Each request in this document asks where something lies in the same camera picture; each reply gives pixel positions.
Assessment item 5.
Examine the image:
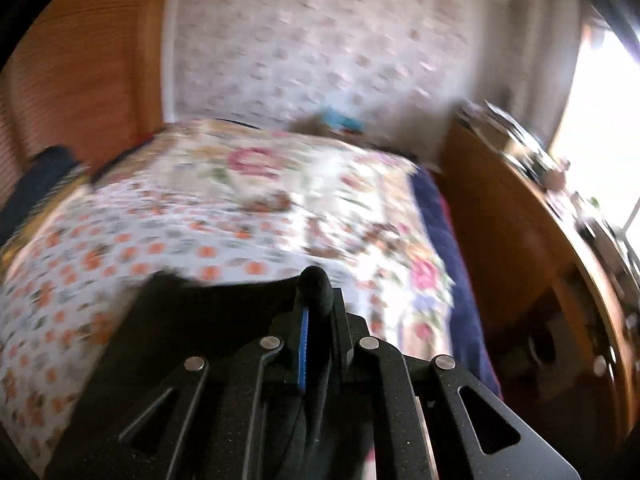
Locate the sheer circle-patterned curtain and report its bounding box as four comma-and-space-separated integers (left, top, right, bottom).
164, 0, 518, 163

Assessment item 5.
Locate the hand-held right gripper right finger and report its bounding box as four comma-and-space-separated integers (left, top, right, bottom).
327, 287, 582, 480

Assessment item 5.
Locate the wooden wardrobe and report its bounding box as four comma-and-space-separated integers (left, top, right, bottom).
0, 0, 175, 203

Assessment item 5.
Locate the window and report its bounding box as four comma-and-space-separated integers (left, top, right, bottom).
549, 22, 640, 233

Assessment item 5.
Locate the pile of books and papers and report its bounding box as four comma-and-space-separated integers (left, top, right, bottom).
457, 100, 640, 291

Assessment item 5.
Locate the black printed t-shirt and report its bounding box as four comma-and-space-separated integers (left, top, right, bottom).
49, 265, 377, 480

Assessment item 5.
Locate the orange fruit print sheet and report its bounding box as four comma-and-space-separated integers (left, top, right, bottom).
0, 180, 311, 476

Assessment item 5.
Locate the navy blanket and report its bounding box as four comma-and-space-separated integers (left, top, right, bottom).
409, 166, 503, 398

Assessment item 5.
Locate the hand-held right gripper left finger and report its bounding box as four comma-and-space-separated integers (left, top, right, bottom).
44, 287, 331, 480

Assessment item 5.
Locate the blue box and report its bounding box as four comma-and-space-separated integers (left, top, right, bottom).
319, 107, 365, 134

